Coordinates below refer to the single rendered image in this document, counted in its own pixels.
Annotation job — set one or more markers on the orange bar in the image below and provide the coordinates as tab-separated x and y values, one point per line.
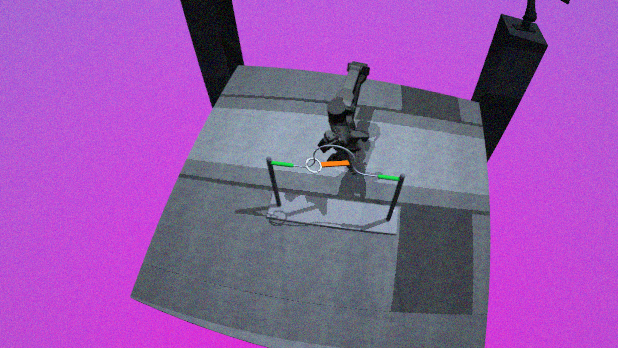
327	164

